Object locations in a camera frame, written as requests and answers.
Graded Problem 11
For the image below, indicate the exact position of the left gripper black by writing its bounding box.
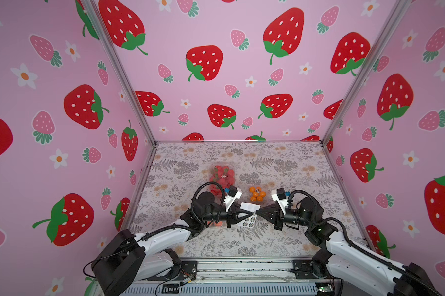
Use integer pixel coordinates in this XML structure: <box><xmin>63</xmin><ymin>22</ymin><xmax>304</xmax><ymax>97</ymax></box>
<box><xmin>199</xmin><ymin>203</ymin><xmax>250</xmax><ymax>231</ymax></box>

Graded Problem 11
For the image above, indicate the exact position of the white sticker sheet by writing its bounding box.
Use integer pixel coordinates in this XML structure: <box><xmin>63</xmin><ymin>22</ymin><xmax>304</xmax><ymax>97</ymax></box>
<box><xmin>238</xmin><ymin>202</ymin><xmax>261</xmax><ymax>228</ymax></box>

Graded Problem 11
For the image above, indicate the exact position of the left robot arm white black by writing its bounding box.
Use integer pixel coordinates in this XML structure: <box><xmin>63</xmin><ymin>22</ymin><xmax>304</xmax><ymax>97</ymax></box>
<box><xmin>91</xmin><ymin>189</ymin><xmax>253</xmax><ymax>296</ymax></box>

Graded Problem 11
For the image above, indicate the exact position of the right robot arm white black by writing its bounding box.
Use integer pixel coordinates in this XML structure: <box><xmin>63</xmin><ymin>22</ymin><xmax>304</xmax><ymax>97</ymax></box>
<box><xmin>256</xmin><ymin>189</ymin><xmax>440</xmax><ymax>296</ymax></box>

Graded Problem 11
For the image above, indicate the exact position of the clear large peach box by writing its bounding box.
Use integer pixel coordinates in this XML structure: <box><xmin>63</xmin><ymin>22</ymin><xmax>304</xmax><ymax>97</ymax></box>
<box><xmin>206</xmin><ymin>220</ymin><xmax>226</xmax><ymax>228</ymax></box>

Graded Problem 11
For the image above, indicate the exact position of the clear orange kumquat box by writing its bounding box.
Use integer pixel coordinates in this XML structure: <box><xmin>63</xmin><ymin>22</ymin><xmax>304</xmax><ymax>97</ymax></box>
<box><xmin>249</xmin><ymin>186</ymin><xmax>267</xmax><ymax>203</ymax></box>

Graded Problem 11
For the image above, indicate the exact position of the clear strawberry box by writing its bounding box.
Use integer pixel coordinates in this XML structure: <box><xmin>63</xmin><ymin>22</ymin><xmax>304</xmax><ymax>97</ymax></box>
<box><xmin>209</xmin><ymin>164</ymin><xmax>236</xmax><ymax>189</ymax></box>

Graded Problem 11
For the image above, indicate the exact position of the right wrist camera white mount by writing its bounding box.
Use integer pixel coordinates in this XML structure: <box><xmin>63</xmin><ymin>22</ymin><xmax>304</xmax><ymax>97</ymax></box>
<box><xmin>271</xmin><ymin>188</ymin><xmax>289</xmax><ymax>215</ymax></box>

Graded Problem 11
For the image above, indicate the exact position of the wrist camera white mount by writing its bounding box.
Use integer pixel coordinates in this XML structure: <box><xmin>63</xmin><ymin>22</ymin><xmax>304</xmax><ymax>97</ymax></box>
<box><xmin>224</xmin><ymin>186</ymin><xmax>242</xmax><ymax>212</ymax></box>
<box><xmin>271</xmin><ymin>188</ymin><xmax>289</xmax><ymax>215</ymax></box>

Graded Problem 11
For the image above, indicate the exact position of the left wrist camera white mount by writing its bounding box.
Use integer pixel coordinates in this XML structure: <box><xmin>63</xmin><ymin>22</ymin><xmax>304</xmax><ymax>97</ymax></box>
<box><xmin>224</xmin><ymin>186</ymin><xmax>242</xmax><ymax>212</ymax></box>

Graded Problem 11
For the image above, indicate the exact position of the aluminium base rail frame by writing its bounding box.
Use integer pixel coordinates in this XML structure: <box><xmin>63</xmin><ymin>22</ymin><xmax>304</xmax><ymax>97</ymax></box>
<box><xmin>83</xmin><ymin>256</ymin><xmax>356</xmax><ymax>296</ymax></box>

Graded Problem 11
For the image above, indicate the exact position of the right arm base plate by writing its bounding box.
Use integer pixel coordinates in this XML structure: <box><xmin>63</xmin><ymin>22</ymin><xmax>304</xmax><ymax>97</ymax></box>
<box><xmin>289</xmin><ymin>260</ymin><xmax>338</xmax><ymax>280</ymax></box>

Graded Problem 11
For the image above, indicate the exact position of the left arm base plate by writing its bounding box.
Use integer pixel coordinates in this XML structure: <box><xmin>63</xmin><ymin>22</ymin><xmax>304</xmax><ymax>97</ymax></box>
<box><xmin>148</xmin><ymin>260</ymin><xmax>198</xmax><ymax>282</ymax></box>

